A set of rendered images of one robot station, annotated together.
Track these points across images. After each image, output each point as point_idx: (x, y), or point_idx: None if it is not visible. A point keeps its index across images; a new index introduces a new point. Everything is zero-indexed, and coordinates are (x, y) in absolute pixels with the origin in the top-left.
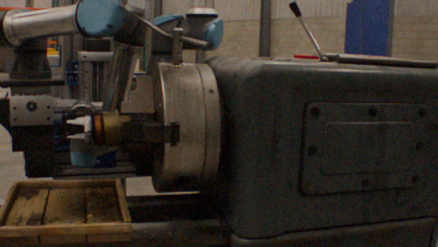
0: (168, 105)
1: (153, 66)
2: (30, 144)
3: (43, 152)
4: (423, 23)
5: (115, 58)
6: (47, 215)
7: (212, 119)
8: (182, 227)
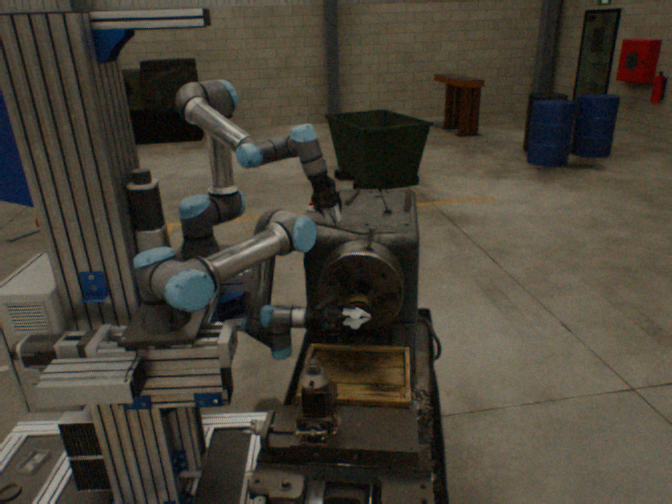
0: (399, 275)
1: (349, 256)
2: (226, 374)
3: (229, 373)
4: None
5: (269, 260)
6: (371, 382)
7: (402, 270)
8: (383, 338)
